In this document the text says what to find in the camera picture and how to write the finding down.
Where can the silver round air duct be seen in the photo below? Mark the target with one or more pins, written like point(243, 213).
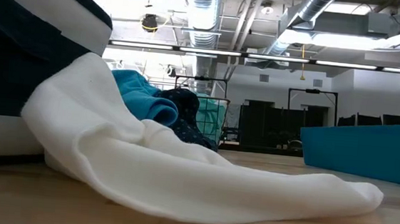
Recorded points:
point(202, 15)
point(312, 6)

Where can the wall vent grille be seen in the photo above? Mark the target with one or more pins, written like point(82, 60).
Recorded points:
point(317, 83)
point(264, 78)

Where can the black background rig frame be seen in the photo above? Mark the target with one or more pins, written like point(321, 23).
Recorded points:
point(312, 91)

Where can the black monitor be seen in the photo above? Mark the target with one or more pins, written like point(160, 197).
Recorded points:
point(346, 120)
point(397, 120)
point(369, 120)

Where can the black partition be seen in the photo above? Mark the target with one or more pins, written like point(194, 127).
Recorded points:
point(273, 128)

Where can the navy white fabric bin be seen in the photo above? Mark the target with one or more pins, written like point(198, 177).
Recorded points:
point(9, 75)

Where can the round ceiling fixture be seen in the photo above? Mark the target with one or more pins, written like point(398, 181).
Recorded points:
point(267, 8)

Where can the blue plastic bin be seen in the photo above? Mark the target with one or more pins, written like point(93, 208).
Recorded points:
point(361, 149)

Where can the white cloth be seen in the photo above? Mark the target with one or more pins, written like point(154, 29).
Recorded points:
point(180, 182)

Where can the blue fleece cloth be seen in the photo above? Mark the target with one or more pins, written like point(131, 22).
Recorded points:
point(140, 96)

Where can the LED light bar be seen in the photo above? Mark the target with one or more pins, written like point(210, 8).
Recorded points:
point(208, 51)

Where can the navy dotted cloth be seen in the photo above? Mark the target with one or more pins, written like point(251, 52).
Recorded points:
point(186, 107)

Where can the grey rectangular air duct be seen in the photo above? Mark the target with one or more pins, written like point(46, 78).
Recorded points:
point(335, 22)

